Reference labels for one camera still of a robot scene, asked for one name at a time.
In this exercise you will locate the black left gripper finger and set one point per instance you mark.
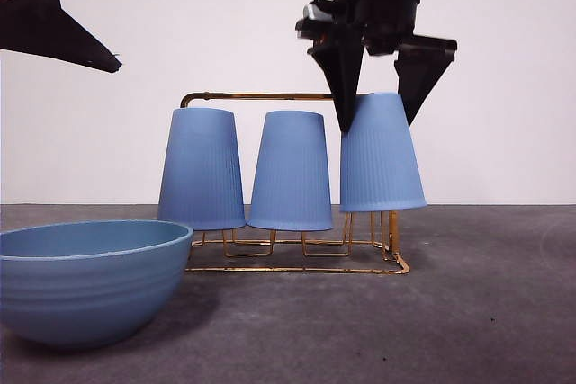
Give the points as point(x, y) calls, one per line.
point(40, 24)

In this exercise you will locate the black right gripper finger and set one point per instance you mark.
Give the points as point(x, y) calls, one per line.
point(418, 78)
point(344, 74)

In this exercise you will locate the blue ribbed cup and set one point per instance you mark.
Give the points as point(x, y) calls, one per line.
point(290, 172)
point(382, 159)
point(200, 172)

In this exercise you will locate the blue ribbed bowl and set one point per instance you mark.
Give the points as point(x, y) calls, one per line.
point(90, 285)

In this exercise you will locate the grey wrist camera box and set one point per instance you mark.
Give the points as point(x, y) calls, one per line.
point(315, 15)

